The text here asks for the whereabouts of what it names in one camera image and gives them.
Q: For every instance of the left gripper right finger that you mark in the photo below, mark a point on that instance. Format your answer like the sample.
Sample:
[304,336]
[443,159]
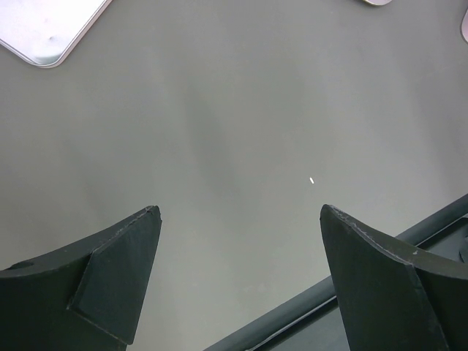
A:
[391,294]

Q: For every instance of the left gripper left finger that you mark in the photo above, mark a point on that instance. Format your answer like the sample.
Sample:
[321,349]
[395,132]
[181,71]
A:
[87,295]

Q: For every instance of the small plain metal tray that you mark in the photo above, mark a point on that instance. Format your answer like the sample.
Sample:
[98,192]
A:
[43,33]

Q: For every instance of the pink chocolate tin box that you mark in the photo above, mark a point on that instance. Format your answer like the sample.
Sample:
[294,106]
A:
[464,27]

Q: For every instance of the large stepped metal tray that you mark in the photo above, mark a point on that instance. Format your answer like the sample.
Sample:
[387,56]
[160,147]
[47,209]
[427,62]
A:
[377,3]

